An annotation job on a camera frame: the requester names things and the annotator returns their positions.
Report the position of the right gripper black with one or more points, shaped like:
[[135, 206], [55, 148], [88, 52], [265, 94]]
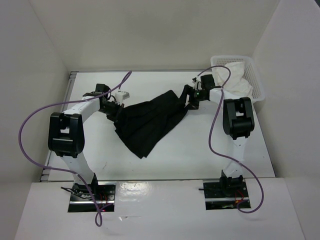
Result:
[[188, 90]]

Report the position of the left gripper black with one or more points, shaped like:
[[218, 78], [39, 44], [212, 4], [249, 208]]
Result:
[[119, 108]]

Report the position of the black pleated skirt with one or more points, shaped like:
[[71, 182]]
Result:
[[141, 126]]

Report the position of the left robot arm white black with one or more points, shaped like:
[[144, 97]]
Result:
[[66, 136]]

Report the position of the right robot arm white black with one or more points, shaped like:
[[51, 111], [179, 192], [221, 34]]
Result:
[[237, 123]]

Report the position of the white cloth in basket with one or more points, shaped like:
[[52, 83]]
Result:
[[236, 84]]

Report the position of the white plastic basket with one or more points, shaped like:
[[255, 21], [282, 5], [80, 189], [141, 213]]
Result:
[[251, 73]]

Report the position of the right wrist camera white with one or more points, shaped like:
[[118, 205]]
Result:
[[197, 85]]

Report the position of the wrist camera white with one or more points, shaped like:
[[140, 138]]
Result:
[[120, 96], [197, 85]]

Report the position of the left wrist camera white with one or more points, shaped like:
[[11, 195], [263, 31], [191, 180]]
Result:
[[120, 96]]

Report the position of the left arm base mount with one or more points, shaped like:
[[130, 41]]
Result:
[[81, 201]]

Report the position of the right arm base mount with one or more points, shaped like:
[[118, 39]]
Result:
[[216, 198]]

